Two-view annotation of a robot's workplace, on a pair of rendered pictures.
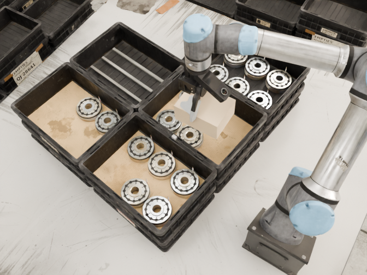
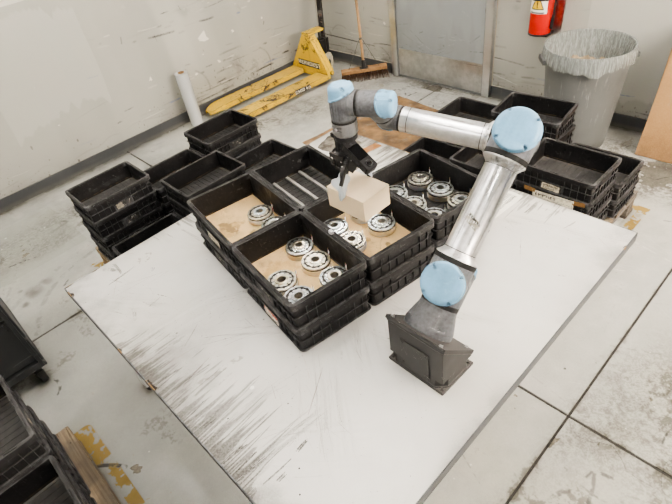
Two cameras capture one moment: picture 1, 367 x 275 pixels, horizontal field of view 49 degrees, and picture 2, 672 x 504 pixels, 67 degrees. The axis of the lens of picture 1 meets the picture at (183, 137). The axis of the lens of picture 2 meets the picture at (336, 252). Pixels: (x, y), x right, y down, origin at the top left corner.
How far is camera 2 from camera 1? 0.69 m
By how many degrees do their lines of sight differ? 21
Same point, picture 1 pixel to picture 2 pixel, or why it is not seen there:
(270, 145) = not seen: hidden behind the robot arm
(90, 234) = (232, 329)
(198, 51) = (339, 111)
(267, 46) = (412, 120)
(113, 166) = (269, 261)
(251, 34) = (386, 94)
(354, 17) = (585, 176)
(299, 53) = (443, 125)
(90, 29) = not seen: hidden behind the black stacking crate
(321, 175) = (453, 236)
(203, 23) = (344, 84)
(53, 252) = (191, 340)
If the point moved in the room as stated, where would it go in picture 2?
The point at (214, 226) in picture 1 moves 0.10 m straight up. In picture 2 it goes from (363, 336) to (360, 316)
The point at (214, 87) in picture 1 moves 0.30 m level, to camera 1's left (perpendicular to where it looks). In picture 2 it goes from (360, 157) to (263, 160)
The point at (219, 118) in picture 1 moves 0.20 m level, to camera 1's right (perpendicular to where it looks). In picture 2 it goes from (367, 197) to (434, 195)
